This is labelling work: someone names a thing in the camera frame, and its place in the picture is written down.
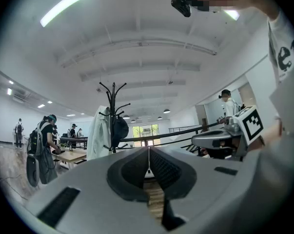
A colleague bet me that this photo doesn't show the long ceiling light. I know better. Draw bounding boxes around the long ceiling light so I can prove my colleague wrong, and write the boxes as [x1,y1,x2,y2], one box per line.
[223,9,240,21]
[39,0,94,28]

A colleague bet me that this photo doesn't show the black coat rack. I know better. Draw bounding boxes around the black coat rack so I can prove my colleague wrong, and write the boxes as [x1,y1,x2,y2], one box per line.
[98,81,132,154]

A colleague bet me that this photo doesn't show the person's white printed shirt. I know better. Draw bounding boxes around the person's white printed shirt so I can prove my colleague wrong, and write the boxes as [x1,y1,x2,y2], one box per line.
[267,8,294,146]

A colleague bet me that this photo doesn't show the dark bag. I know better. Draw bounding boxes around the dark bag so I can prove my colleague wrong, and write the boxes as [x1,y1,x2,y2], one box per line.
[112,115,130,148]

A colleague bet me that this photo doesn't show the white coat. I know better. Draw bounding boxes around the white coat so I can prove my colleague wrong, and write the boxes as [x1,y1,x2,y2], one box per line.
[86,105,113,161]

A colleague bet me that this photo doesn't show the black curved railing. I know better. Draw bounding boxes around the black curved railing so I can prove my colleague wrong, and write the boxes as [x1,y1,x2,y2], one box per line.
[119,122,227,153]

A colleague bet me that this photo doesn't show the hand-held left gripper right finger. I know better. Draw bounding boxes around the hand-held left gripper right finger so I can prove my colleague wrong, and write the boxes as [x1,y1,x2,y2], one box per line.
[149,146,197,200]

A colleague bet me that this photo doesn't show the glass entrance door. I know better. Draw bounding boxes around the glass entrance door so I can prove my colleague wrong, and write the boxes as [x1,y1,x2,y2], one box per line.
[132,124,159,147]

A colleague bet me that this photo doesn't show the black head camera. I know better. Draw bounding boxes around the black head camera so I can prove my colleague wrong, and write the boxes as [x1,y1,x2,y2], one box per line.
[170,0,193,18]

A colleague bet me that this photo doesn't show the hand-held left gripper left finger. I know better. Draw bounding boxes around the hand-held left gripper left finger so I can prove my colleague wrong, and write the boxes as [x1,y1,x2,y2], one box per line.
[106,146,150,202]

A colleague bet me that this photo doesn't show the person's right forearm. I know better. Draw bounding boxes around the person's right forearm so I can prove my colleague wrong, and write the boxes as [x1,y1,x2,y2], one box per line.
[253,117,284,152]

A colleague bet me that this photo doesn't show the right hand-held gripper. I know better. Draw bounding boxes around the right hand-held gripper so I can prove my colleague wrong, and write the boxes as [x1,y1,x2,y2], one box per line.
[191,105,265,161]

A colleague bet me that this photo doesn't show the wooden table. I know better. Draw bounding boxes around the wooden table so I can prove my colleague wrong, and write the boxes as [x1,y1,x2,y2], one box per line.
[51,150,88,170]

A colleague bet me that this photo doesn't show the grey metal railing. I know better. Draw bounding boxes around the grey metal railing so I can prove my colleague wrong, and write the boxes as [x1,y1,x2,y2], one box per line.
[168,125,202,134]

